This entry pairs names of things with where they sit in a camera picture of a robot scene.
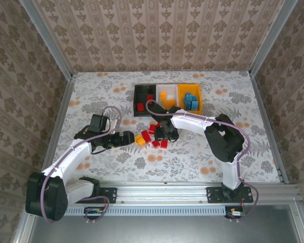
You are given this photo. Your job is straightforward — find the long red lego brick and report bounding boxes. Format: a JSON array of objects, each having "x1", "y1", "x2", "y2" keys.
[{"x1": 141, "y1": 130, "x2": 152, "y2": 144}]

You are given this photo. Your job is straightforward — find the white plastic bin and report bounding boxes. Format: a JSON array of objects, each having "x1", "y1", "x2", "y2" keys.
[{"x1": 156, "y1": 83, "x2": 180, "y2": 113}]

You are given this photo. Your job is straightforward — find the black plastic bin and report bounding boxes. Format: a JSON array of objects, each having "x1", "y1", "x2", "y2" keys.
[{"x1": 133, "y1": 84, "x2": 158, "y2": 117}]

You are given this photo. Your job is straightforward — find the orange plastic bin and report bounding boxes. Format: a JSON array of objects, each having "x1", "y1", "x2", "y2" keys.
[{"x1": 177, "y1": 83, "x2": 203, "y2": 116}]

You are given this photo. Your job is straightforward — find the floral printed table cover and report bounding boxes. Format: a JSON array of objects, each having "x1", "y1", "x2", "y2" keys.
[{"x1": 54, "y1": 70, "x2": 284, "y2": 183}]

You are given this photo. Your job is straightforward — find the small connector circuit board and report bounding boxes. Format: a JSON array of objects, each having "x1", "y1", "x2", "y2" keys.
[
  {"x1": 225, "y1": 206, "x2": 247, "y2": 220},
  {"x1": 84, "y1": 206, "x2": 104, "y2": 219}
]

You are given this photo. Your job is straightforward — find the gray metal panel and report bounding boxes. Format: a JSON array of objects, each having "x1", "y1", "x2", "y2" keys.
[{"x1": 14, "y1": 205, "x2": 304, "y2": 243}]

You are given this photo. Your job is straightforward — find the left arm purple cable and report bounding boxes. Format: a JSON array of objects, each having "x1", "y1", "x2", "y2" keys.
[{"x1": 40, "y1": 105, "x2": 123, "y2": 225}]

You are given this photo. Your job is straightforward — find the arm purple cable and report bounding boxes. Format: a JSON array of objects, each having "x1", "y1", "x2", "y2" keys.
[
  {"x1": 40, "y1": 105, "x2": 123, "y2": 225},
  {"x1": 145, "y1": 99, "x2": 259, "y2": 223}
]

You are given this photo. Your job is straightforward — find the aluminum table side rail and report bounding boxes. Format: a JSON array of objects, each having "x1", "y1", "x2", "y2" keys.
[
  {"x1": 250, "y1": 72, "x2": 290, "y2": 184},
  {"x1": 39, "y1": 74, "x2": 78, "y2": 178}
]

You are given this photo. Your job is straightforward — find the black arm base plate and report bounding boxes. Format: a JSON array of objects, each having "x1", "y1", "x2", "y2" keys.
[
  {"x1": 207, "y1": 186, "x2": 254, "y2": 204},
  {"x1": 91, "y1": 187, "x2": 117, "y2": 204}
]

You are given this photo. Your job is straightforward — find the aluminum base rail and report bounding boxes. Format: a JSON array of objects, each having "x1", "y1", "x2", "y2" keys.
[{"x1": 63, "y1": 181, "x2": 302, "y2": 205}]

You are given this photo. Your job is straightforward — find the gray slotted cable duct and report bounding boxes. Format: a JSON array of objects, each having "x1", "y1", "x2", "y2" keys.
[{"x1": 64, "y1": 205, "x2": 227, "y2": 217}]

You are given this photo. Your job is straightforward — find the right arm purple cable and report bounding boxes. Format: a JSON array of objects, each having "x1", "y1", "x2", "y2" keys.
[{"x1": 145, "y1": 99, "x2": 259, "y2": 223}]

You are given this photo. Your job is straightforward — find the aluminum frame post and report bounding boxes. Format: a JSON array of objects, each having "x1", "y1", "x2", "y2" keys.
[
  {"x1": 248, "y1": 0, "x2": 299, "y2": 77},
  {"x1": 19, "y1": 0, "x2": 74, "y2": 79}
]

